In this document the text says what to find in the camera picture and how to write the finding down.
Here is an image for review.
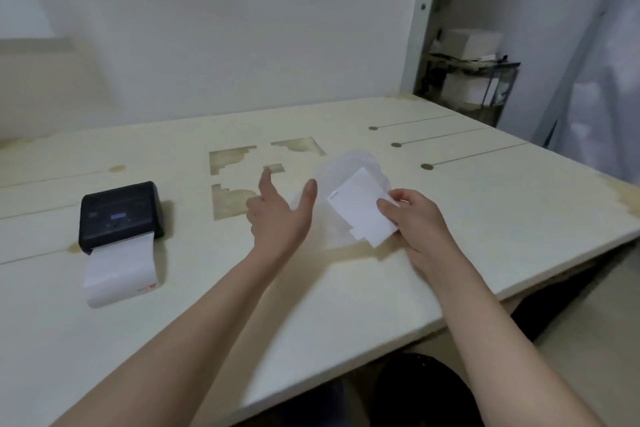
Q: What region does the person's right forearm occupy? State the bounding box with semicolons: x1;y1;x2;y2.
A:
407;254;608;427

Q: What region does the white paper label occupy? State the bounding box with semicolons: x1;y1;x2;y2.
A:
327;167;400;249

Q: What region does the translucent plastic bag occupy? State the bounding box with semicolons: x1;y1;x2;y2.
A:
290;149;402;250

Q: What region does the dark metal shelf rack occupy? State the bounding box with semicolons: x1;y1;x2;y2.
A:
415;52;522;128

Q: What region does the black label printer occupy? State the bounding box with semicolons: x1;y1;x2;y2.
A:
78;181;165;256

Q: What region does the white curtain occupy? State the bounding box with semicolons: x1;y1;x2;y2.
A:
529;0;640;188

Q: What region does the black round stool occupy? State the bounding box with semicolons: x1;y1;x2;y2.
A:
372;352;485;427

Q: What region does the person's right hand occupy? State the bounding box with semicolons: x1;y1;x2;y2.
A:
376;188;454;275

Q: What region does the white printer paper strip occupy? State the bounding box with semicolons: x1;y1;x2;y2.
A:
83;234;165;309

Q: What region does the person's left hand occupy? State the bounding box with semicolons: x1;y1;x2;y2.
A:
245;166;319;263

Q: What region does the person's left forearm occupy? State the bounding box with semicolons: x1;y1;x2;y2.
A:
50;244;288;427

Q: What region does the white cardboard box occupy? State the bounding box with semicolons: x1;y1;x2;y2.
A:
441;72;502;106
439;28;504;61

